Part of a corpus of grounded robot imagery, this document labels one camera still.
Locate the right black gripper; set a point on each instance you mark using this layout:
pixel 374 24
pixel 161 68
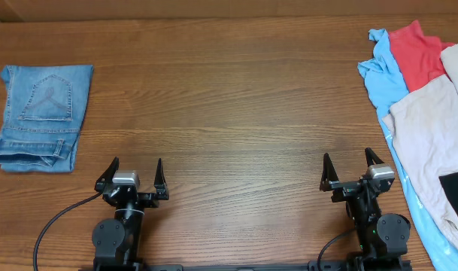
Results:
pixel 347 188

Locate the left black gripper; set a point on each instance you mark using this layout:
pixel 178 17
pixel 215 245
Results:
pixel 150 199

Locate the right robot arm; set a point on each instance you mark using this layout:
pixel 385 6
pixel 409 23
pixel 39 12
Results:
pixel 382 237

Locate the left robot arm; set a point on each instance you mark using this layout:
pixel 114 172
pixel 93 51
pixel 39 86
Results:
pixel 116 240

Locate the light blue garment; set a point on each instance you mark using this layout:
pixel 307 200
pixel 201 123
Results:
pixel 385 86

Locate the beige garment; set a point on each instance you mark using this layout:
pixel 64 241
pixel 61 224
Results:
pixel 424 126

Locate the folded blue denim jeans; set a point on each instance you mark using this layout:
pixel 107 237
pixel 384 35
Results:
pixel 43 117

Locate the red garment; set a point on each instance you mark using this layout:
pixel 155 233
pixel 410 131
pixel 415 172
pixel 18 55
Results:
pixel 417 55

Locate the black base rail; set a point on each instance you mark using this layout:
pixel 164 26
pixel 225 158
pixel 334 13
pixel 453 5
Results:
pixel 243 267

